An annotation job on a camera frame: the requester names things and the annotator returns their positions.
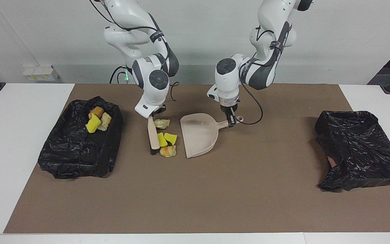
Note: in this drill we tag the striped toy croissant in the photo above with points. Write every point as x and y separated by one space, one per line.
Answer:
168 151
106 121

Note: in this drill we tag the yellow sponge piece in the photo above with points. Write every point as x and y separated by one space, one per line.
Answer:
171 138
162 140

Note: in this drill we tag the brown table mat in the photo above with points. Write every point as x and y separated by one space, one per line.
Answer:
195 210

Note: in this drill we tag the beige plastic dustpan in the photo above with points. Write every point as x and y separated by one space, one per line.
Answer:
198 135

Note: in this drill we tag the pale bread chunk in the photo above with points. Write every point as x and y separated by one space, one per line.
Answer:
161 123

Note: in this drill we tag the black bag over pink bin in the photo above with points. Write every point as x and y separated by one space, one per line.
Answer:
357 152

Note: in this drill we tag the beige hand brush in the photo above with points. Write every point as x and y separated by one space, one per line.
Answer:
153 135

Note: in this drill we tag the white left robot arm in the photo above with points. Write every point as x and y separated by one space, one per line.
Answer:
227 81

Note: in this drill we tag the brown toy bread roll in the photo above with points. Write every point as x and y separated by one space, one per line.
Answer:
96 111

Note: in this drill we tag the yellow and green sponge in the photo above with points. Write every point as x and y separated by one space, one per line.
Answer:
92 124

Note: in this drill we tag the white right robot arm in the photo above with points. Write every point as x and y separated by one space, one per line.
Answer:
154 81

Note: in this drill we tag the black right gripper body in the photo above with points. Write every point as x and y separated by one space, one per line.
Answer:
159 111

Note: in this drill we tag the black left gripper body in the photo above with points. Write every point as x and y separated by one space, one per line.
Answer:
229 109

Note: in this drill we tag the black trash bag bin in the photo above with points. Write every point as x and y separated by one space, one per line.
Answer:
80 152

